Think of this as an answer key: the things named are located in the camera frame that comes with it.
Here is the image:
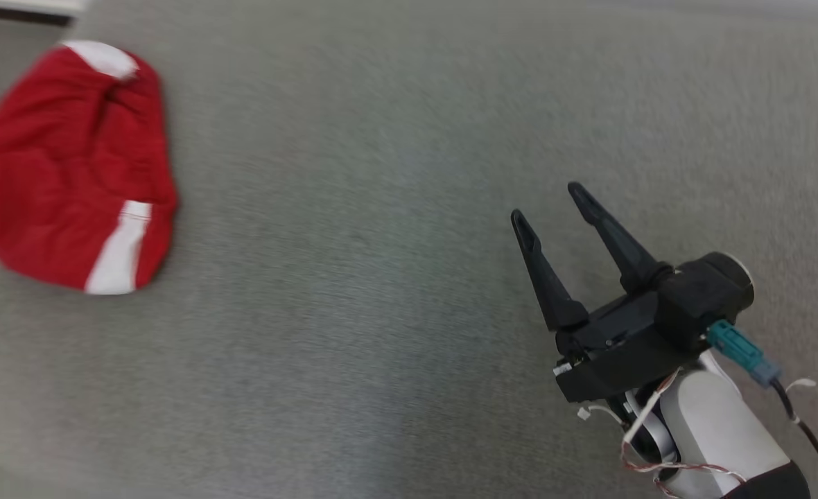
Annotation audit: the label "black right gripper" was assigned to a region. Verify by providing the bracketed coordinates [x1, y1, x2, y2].
[510, 181, 711, 405]

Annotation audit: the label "grey fabric panel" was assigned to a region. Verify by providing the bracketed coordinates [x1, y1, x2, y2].
[0, 0, 818, 499]

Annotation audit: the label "red shorts white stripes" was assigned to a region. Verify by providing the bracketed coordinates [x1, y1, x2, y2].
[0, 40, 180, 296]

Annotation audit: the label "thin red white wires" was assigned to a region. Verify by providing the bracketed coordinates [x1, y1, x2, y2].
[577, 366, 748, 499]

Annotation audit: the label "black right cable teal plug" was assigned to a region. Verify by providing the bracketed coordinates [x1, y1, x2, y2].
[704, 318, 818, 499]

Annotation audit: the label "white skirting board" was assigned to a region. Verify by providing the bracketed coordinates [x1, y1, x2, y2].
[0, 0, 89, 26]

